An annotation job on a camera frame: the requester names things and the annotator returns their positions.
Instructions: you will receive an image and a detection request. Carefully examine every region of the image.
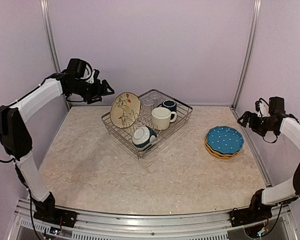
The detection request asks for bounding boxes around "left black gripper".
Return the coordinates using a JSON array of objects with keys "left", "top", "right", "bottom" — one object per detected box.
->
[{"left": 68, "top": 78, "right": 115, "bottom": 104}]

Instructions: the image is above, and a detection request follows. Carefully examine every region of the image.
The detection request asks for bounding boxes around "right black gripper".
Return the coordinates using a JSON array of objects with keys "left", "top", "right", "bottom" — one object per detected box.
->
[{"left": 238, "top": 111, "right": 276, "bottom": 137}]

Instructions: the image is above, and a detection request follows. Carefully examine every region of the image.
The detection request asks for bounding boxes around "beige patterned plate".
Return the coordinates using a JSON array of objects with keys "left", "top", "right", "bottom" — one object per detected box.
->
[{"left": 110, "top": 92, "right": 141, "bottom": 129}]

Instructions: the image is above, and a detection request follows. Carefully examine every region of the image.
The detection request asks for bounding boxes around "blue dotted plate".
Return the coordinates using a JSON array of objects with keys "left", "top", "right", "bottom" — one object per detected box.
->
[{"left": 205, "top": 126, "right": 245, "bottom": 155}]

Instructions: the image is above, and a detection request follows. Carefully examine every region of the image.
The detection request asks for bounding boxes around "yellow dotted plate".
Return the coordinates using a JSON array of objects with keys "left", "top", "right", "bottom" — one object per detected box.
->
[
  {"left": 205, "top": 143, "right": 240, "bottom": 157},
  {"left": 205, "top": 146, "right": 239, "bottom": 160}
]

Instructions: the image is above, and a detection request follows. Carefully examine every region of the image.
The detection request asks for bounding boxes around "yellow dotted plate front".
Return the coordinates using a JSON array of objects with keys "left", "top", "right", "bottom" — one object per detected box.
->
[{"left": 205, "top": 146, "right": 239, "bottom": 160}]

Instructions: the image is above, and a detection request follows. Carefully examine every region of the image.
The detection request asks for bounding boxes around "clear drinking glass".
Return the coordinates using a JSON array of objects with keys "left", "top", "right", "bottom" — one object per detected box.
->
[
  {"left": 149, "top": 91, "right": 161, "bottom": 108},
  {"left": 142, "top": 98, "right": 155, "bottom": 114}
]

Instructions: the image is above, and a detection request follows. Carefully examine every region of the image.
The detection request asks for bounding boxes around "dark blue mug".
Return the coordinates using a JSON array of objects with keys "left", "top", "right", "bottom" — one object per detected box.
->
[{"left": 161, "top": 99, "right": 177, "bottom": 112}]

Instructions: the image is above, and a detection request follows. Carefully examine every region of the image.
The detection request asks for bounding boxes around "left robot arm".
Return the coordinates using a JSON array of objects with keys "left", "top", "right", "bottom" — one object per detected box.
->
[{"left": 0, "top": 58, "right": 115, "bottom": 223}]

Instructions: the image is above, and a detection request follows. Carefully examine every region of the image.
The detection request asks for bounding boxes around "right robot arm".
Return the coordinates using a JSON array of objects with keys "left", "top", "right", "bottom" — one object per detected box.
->
[{"left": 237, "top": 96, "right": 300, "bottom": 222}]

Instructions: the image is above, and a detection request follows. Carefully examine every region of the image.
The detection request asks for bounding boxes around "blue white bowl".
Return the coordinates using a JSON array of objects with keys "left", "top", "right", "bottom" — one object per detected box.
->
[{"left": 132, "top": 126, "right": 158, "bottom": 150}]

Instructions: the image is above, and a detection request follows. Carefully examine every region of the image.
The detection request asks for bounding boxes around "white ribbed mug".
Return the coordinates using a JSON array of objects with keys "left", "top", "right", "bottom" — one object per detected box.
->
[{"left": 151, "top": 107, "right": 177, "bottom": 131}]

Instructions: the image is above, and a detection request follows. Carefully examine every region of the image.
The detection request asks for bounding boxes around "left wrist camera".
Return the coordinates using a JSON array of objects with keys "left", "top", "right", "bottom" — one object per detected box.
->
[{"left": 86, "top": 69, "right": 100, "bottom": 84}]

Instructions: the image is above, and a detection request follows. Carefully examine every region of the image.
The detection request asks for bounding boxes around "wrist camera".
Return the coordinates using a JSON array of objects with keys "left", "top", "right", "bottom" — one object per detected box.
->
[
  {"left": 255, "top": 98, "right": 268, "bottom": 117},
  {"left": 86, "top": 69, "right": 100, "bottom": 84}
]

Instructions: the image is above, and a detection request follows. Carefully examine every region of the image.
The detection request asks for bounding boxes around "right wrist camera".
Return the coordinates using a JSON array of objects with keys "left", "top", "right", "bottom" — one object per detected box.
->
[{"left": 255, "top": 98, "right": 268, "bottom": 117}]

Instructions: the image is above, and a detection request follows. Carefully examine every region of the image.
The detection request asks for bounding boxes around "metal wire dish rack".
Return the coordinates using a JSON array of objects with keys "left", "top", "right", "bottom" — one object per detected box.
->
[{"left": 101, "top": 89, "right": 193, "bottom": 159}]

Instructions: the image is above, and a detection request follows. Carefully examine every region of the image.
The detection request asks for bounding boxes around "right aluminium frame post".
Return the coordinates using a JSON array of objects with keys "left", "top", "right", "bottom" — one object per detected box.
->
[{"left": 231, "top": 0, "right": 262, "bottom": 111}]

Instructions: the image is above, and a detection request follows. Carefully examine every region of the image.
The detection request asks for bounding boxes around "aluminium frame post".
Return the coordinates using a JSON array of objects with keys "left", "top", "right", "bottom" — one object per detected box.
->
[
  {"left": 231, "top": 0, "right": 262, "bottom": 111},
  {"left": 39, "top": 0, "right": 72, "bottom": 110}
]

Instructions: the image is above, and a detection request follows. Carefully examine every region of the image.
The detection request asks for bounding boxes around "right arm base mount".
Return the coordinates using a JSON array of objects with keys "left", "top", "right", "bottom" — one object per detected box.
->
[{"left": 229, "top": 208, "right": 273, "bottom": 228}]

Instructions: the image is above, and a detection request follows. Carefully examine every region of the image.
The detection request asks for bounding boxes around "left aluminium frame post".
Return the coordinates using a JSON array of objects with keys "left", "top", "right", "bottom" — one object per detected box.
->
[{"left": 39, "top": 0, "right": 72, "bottom": 110}]

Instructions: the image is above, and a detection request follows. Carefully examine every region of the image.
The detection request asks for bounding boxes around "aluminium front rail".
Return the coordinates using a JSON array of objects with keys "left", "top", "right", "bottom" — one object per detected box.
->
[{"left": 7, "top": 199, "right": 298, "bottom": 240}]

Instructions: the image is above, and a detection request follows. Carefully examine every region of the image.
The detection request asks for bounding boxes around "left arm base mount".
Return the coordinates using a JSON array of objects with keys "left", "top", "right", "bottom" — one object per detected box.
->
[{"left": 33, "top": 208, "right": 78, "bottom": 228}]

